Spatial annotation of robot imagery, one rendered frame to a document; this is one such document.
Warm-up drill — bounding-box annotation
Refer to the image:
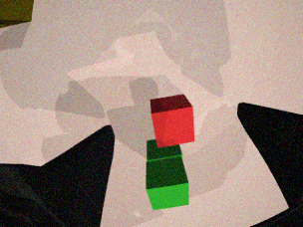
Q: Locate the red block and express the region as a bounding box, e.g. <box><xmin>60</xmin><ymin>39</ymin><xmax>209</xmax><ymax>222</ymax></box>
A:
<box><xmin>151</xmin><ymin>94</ymin><xmax>195</xmax><ymax>148</ymax></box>

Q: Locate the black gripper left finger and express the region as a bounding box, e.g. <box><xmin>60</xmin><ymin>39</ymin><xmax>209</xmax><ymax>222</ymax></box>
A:
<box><xmin>0</xmin><ymin>124</ymin><xmax>115</xmax><ymax>227</ymax></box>

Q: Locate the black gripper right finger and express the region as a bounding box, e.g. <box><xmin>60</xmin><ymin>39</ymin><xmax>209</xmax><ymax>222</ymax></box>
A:
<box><xmin>238</xmin><ymin>103</ymin><xmax>303</xmax><ymax>208</ymax></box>

